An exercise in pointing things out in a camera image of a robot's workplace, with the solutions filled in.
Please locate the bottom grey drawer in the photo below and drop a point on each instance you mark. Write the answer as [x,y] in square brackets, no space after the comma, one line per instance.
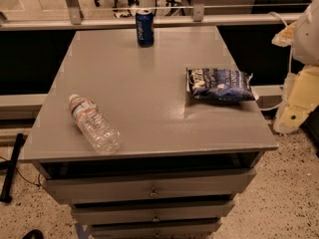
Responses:
[154,230]

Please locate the clear plastic water bottle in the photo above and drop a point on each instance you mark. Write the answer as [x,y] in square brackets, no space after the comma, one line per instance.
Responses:
[104,138]

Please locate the blue pepsi can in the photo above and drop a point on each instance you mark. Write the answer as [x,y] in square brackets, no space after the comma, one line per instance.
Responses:
[145,28]

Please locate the metal window rail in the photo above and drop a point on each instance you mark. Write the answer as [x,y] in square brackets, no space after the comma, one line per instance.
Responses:
[85,14]

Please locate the grey drawer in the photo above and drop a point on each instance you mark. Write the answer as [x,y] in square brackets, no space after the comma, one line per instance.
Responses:
[154,230]
[153,213]
[152,186]

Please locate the top grey drawer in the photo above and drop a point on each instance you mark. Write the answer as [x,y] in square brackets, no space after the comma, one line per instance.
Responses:
[152,186]

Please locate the middle grey drawer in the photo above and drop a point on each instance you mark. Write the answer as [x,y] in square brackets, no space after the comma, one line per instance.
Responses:
[153,213]

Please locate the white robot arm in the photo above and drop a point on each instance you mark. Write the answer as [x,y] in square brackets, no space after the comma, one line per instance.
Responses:
[305,47]

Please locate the blue chip bag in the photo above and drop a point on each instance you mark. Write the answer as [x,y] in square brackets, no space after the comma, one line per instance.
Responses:
[219,84]

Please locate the black shoe tip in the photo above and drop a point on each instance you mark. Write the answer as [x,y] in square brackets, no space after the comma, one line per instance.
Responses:
[34,234]

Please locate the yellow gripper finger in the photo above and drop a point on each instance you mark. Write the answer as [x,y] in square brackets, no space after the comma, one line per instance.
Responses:
[300,98]
[285,37]

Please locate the black stand leg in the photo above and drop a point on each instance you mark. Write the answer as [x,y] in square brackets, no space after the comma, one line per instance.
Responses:
[10,166]

